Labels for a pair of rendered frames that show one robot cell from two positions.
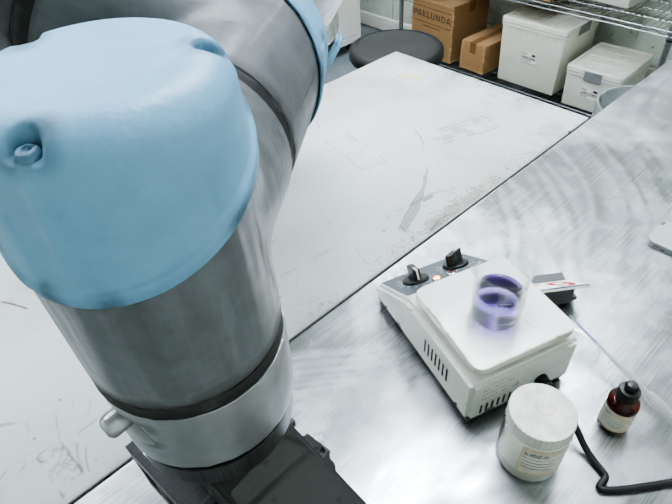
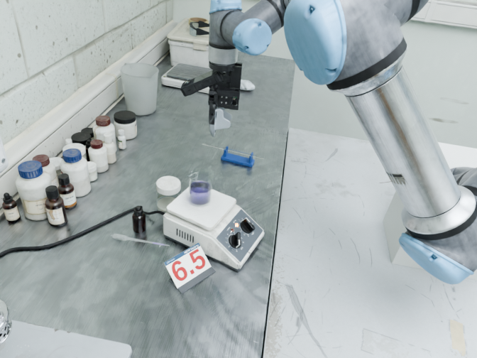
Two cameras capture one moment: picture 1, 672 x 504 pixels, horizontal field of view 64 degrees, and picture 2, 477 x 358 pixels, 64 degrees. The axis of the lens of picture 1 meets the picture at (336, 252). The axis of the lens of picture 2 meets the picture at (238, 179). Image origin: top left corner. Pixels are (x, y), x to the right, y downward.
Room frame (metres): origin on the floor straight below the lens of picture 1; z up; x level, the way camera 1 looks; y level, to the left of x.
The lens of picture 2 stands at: (0.88, -0.58, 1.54)
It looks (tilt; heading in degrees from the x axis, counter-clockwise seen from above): 35 degrees down; 135
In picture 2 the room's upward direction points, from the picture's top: 7 degrees clockwise
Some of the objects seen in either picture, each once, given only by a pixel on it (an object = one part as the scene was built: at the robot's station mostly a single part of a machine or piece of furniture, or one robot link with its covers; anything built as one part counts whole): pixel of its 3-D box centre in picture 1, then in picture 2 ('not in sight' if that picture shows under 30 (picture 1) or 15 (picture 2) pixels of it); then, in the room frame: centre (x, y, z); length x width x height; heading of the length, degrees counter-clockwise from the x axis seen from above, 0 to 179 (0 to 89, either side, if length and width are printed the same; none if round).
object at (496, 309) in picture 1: (496, 292); (201, 187); (0.35, -0.15, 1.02); 0.06 x 0.05 x 0.08; 88
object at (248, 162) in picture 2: not in sight; (238, 155); (0.17, 0.12, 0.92); 0.10 x 0.03 x 0.04; 33
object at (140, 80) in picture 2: not in sight; (138, 88); (-0.30, 0.05, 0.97); 0.18 x 0.13 x 0.15; 1
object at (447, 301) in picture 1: (491, 310); (201, 204); (0.36, -0.16, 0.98); 0.12 x 0.12 x 0.01; 21
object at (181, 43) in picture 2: not in sight; (206, 45); (-0.61, 0.60, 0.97); 0.37 x 0.31 x 0.14; 132
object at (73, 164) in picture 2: not in sight; (74, 172); (0.06, -0.32, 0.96); 0.06 x 0.06 x 0.11
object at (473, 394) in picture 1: (472, 320); (211, 223); (0.38, -0.15, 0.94); 0.22 x 0.13 x 0.08; 21
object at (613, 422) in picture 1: (622, 403); (138, 217); (0.27, -0.27, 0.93); 0.03 x 0.03 x 0.07
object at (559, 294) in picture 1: (540, 283); (190, 267); (0.45, -0.25, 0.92); 0.09 x 0.06 x 0.04; 94
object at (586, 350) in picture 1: (576, 338); (162, 251); (0.37, -0.27, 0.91); 0.06 x 0.06 x 0.02
